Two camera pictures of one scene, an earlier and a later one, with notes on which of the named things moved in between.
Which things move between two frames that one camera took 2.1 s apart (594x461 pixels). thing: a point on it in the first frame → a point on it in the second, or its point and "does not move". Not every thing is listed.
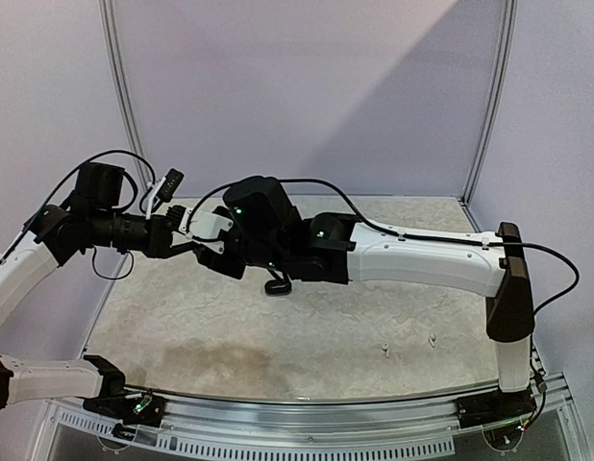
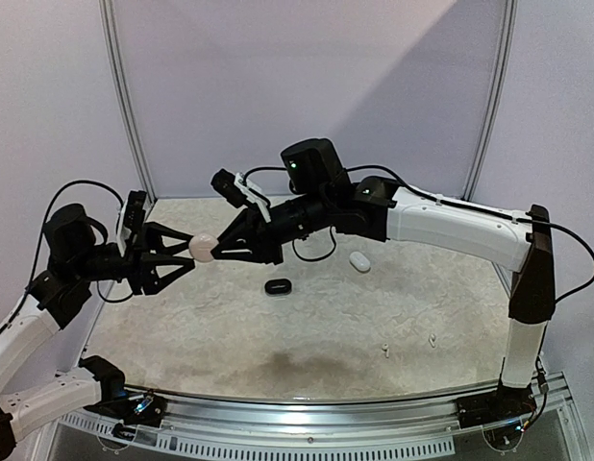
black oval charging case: [274, 288] does not move
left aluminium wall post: [125, 92] does not move
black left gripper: [160, 237] → [143, 271]
